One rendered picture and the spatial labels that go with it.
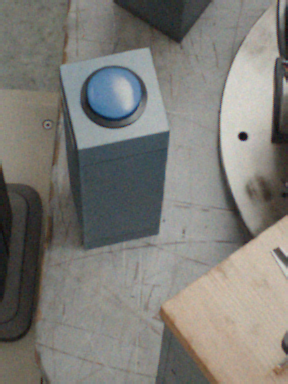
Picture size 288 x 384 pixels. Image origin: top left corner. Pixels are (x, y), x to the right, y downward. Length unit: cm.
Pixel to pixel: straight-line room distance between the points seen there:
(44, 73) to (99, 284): 97
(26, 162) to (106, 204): 70
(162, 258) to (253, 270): 30
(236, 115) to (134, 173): 22
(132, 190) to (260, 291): 21
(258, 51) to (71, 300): 30
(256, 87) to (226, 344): 41
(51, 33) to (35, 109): 36
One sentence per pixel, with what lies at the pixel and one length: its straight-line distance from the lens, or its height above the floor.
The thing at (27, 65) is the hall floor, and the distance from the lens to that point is 212.
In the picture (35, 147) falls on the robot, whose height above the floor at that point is 26.
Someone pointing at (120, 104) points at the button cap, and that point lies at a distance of 95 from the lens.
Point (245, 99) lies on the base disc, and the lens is 123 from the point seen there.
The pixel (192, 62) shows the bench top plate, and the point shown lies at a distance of 126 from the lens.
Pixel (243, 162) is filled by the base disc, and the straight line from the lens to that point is 120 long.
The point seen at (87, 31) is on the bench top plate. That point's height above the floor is 78.
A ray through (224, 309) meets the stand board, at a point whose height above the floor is 106.
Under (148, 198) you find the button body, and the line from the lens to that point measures 109.
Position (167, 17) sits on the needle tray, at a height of 82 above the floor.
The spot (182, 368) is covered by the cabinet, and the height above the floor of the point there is 96.
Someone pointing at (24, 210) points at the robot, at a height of 30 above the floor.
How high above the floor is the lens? 192
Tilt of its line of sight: 69 degrees down
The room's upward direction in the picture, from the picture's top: 5 degrees clockwise
